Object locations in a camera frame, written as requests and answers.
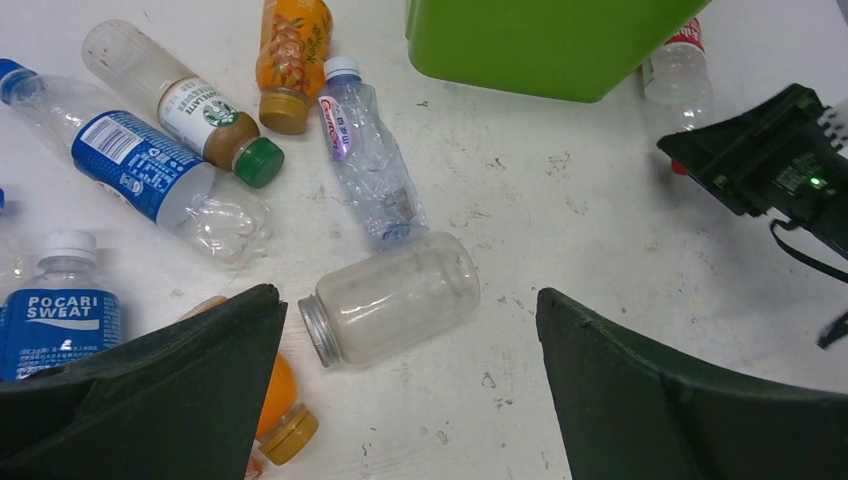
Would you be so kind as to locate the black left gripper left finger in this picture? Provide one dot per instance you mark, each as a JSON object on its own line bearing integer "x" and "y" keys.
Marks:
{"x": 181, "y": 402}

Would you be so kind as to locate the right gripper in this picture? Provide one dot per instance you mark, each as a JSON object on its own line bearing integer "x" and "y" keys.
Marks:
{"x": 784, "y": 154}

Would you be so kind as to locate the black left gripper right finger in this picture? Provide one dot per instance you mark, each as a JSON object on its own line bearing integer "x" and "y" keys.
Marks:
{"x": 630, "y": 407}

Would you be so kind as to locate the small orange label bottle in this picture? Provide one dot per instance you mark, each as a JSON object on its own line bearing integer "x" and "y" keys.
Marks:
{"x": 285, "y": 425}

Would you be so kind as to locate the clear jar silver lid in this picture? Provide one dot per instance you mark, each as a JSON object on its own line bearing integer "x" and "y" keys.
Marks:
{"x": 391, "y": 301}

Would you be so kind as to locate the crushed purple label clear bottle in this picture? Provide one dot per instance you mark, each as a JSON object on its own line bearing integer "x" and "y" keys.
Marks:
{"x": 366, "y": 158}

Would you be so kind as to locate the red label bottle near bin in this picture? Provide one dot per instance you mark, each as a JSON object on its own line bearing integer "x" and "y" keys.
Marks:
{"x": 676, "y": 84}

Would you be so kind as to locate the green plastic bin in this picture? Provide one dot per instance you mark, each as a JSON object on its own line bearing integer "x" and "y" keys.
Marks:
{"x": 574, "y": 50}

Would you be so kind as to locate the white cap blue label bottle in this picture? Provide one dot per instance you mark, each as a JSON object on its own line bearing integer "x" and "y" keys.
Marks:
{"x": 61, "y": 315}

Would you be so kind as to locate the blue label water bottle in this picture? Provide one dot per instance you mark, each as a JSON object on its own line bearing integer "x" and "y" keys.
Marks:
{"x": 173, "y": 187}

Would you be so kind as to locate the coffee bottle green cap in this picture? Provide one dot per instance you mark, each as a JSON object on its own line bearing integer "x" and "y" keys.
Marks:
{"x": 188, "y": 107}

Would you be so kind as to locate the small orange juice bottle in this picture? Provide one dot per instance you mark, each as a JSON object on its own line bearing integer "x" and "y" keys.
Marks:
{"x": 295, "y": 39}

